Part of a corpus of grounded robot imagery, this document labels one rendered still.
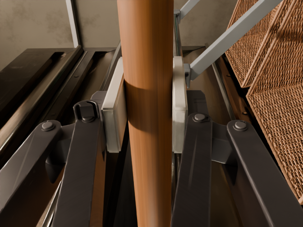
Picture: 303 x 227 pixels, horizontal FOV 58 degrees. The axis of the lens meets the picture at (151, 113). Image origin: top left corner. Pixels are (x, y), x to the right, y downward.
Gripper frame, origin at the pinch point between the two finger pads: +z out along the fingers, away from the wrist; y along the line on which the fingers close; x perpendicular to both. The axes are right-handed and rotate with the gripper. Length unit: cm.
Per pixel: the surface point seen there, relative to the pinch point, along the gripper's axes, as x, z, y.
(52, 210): -38.4, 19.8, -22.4
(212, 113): -52, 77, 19
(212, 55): -11.9, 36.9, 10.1
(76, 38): -110, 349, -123
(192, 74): -15.9, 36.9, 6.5
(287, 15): -17, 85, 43
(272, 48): -29, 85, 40
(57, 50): -52, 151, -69
